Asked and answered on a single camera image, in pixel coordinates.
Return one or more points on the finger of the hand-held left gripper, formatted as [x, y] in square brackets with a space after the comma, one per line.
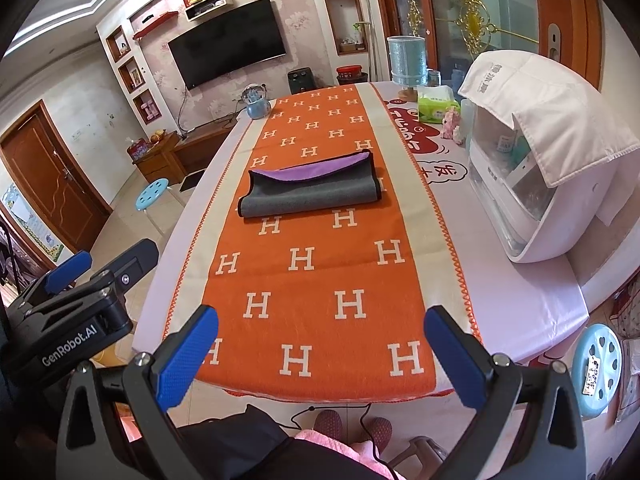
[69, 269]
[131, 260]

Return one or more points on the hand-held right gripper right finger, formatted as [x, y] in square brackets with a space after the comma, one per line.
[457, 360]

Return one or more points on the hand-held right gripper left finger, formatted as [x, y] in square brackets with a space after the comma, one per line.
[186, 357]

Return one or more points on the grey and purple towel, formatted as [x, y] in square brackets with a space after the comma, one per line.
[310, 190]

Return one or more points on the blue plastic stool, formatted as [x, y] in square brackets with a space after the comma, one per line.
[152, 194]
[597, 370]

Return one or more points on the white printed tablecloth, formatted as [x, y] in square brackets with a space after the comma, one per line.
[490, 285]

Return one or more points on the brown wooden door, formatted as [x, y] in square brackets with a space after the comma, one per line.
[50, 180]

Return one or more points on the dark garment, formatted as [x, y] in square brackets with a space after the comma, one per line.
[240, 440]

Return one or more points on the black floor mat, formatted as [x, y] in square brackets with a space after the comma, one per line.
[191, 181]

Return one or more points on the pink slipper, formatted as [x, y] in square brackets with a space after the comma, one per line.
[380, 432]
[329, 424]

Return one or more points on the red gift box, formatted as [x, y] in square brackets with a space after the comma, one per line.
[139, 151]

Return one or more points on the wooden television cabinet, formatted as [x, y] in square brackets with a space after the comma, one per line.
[192, 152]

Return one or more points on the orange letter-print blanket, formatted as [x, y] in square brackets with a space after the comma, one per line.
[310, 280]

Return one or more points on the pink garment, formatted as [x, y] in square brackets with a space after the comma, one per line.
[330, 455]

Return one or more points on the quilted floral cushion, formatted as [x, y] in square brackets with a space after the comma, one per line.
[629, 320]

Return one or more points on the white countertop sterilizer cabinet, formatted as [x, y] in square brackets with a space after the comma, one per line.
[570, 220]

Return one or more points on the blue electric kettle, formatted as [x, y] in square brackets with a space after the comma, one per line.
[256, 105]

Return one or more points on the pink plush toy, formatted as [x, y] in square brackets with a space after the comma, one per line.
[451, 126]

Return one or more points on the clear plastic bottle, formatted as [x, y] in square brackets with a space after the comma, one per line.
[467, 122]

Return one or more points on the black flat television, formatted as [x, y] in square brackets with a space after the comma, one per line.
[227, 42]

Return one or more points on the black air fryer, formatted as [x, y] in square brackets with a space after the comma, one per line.
[303, 81]

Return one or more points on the green tissue pack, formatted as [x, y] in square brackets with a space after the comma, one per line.
[436, 107]

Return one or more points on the white cloth cover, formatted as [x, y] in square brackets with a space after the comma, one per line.
[555, 110]

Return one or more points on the wooden jug stand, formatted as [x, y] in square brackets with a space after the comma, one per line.
[409, 94]

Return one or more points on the black pot with red lid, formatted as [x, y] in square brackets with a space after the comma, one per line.
[351, 75]

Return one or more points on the blue water jug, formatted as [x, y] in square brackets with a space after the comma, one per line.
[407, 62]

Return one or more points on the glass door with gold ornament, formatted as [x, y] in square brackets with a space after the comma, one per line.
[475, 10]

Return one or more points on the wall poster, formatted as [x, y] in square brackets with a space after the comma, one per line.
[30, 222]

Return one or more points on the red wall shelf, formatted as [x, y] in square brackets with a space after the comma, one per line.
[155, 24]

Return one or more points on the white wall shelf box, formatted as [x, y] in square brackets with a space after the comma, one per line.
[205, 7]

